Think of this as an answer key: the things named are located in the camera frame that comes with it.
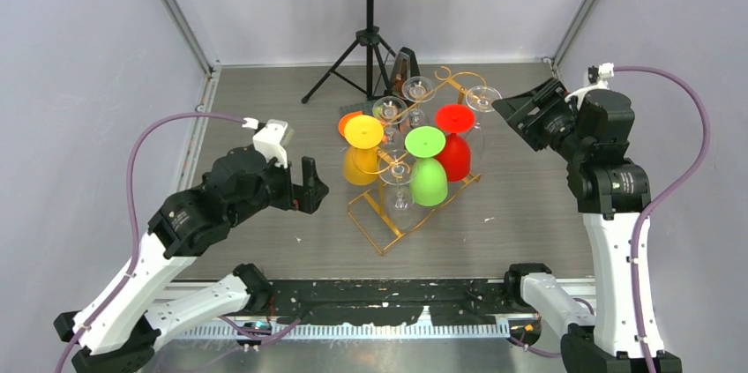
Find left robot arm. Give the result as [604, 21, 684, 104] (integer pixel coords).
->
[54, 145, 329, 372]

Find clear wine glass back left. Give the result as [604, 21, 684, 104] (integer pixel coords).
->
[372, 96, 408, 150]

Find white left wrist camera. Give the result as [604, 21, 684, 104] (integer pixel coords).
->
[243, 117, 294, 168]

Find clear wine glass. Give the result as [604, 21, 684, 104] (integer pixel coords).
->
[372, 96, 408, 150]
[378, 149, 416, 230]
[401, 76, 435, 131]

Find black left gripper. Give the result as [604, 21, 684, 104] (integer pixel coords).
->
[229, 149, 329, 228]

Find white slotted cable duct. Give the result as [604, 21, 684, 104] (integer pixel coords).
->
[181, 321, 515, 341]

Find black metronome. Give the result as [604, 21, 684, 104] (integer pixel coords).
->
[390, 47, 421, 98]

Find clear wine glass back right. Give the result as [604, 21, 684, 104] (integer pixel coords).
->
[401, 76, 435, 131]

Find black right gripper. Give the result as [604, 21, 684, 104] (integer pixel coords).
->
[492, 77, 590, 163]

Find clear wine glass front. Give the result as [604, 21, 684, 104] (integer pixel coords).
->
[378, 149, 416, 230]

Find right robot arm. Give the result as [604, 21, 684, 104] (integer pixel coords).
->
[492, 78, 683, 372]

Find gold wire wine glass rack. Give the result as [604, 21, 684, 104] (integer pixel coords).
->
[347, 66, 488, 255]

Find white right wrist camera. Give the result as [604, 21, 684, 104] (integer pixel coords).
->
[564, 63, 615, 108]

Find green silicone wine glass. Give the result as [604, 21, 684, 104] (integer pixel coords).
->
[405, 126, 448, 207]

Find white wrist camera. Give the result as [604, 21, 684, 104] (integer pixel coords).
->
[243, 117, 294, 168]
[564, 63, 615, 108]

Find red silicone wine glass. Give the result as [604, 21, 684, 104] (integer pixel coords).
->
[435, 103, 475, 182]

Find black taped front rail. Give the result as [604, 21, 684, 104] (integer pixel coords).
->
[242, 279, 532, 326]

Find clear tall flute glass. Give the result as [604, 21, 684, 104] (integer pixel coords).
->
[464, 86, 503, 164]

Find yellow silicone wine glass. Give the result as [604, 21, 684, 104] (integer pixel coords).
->
[342, 115, 384, 186]

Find orange toy block piece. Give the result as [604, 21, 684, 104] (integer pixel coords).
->
[338, 111, 363, 139]

